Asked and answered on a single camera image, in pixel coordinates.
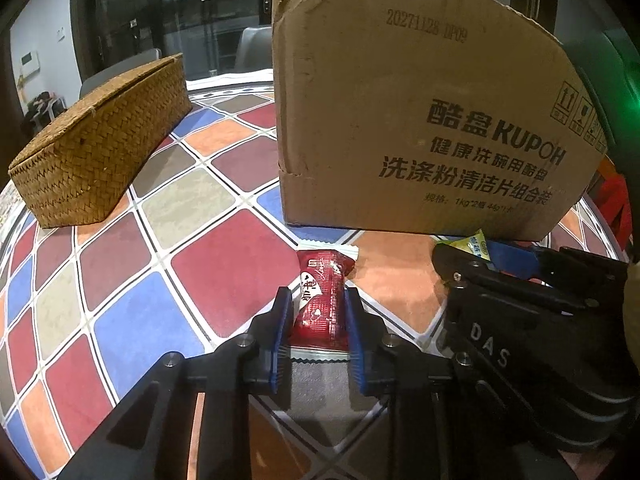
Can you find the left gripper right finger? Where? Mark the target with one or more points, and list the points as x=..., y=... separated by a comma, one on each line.
x=448, y=420

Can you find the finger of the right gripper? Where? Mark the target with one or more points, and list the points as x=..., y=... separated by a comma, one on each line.
x=461, y=270
x=522, y=262

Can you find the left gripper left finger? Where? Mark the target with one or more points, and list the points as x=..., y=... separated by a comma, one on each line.
x=180, y=401

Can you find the green snack packet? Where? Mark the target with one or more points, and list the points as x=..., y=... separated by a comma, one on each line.
x=474, y=244

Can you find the red small snack packet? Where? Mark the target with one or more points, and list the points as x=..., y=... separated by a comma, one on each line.
x=319, y=330

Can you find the red garment on chair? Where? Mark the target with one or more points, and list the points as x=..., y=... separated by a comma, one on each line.
x=612, y=200

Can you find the brown cardboard box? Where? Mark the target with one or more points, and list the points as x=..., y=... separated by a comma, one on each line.
x=428, y=116

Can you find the colourful diamond table mat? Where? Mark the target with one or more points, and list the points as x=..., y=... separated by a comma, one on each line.
x=194, y=249

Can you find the woven wicker box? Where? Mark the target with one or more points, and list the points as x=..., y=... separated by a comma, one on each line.
x=76, y=169

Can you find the grey dining chair centre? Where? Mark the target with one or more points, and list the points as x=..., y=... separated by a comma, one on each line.
x=254, y=50

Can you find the grey dining chair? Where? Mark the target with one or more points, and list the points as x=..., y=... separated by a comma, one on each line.
x=254, y=50
x=118, y=68

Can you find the grey dining chair left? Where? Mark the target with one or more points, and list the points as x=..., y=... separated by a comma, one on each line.
x=118, y=68

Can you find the glass sliding door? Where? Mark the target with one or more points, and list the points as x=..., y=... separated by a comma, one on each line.
x=207, y=33

